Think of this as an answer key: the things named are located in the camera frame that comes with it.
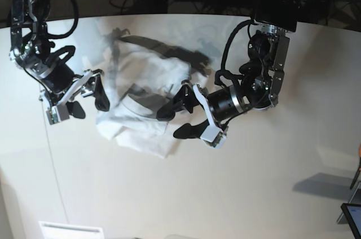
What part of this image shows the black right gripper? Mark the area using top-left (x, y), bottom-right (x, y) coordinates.
top-left (50, 72), bottom-right (110, 118)

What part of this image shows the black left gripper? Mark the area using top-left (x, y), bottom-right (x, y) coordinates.
top-left (156, 79), bottom-right (209, 140)

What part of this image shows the white T-shirt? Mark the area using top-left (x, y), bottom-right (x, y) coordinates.
top-left (96, 36), bottom-right (212, 158)

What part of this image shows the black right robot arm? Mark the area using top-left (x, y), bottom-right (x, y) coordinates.
top-left (9, 0), bottom-right (110, 125)

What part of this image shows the white paper sheet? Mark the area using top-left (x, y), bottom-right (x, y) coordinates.
top-left (39, 221), bottom-right (105, 239)

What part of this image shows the black tablet screen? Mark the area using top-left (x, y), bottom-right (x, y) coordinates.
top-left (341, 203), bottom-right (360, 239)

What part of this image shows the white camera bracket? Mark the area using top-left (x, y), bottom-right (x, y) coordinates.
top-left (194, 86), bottom-right (227, 149)
top-left (39, 69), bottom-right (110, 125)

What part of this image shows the orange handled screwdriver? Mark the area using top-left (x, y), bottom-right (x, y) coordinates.
top-left (349, 145), bottom-right (361, 190)

